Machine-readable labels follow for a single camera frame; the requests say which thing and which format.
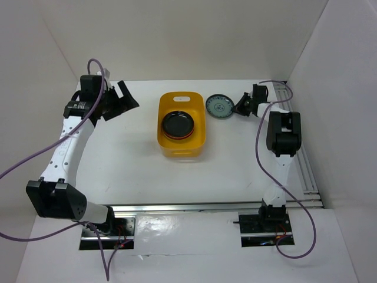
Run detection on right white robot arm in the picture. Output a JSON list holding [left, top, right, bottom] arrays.
[[232, 84, 302, 231]]

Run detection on aluminium front rail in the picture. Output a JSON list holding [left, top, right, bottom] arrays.
[[102, 200, 325, 215]]

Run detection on left base thin wires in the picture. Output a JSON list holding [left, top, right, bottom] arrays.
[[85, 222, 130, 247]]

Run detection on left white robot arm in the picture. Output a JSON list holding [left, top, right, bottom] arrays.
[[26, 74, 139, 235]]

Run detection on yellow plastic bin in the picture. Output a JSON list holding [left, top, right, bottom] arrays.
[[157, 91, 206, 158]]

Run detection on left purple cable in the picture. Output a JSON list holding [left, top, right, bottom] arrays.
[[0, 58, 130, 281]]

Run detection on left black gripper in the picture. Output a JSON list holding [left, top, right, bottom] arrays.
[[97, 80, 138, 121]]

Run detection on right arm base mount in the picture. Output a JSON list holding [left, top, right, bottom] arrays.
[[233, 214, 295, 248]]

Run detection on orange plate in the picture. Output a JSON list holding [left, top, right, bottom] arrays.
[[163, 131, 193, 140]]

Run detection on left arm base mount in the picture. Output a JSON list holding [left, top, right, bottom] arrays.
[[79, 215, 136, 251]]

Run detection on purple cable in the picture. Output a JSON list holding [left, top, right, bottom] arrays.
[[0, 58, 130, 281], [254, 80, 318, 259]]

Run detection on black plate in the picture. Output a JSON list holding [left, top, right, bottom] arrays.
[[161, 111, 194, 136]]

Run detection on blue patterned plate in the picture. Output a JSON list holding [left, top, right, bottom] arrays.
[[205, 94, 234, 119]]

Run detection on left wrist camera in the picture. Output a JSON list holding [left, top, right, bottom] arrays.
[[103, 68, 112, 88]]

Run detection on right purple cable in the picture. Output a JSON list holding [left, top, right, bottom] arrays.
[[254, 80, 318, 259]]

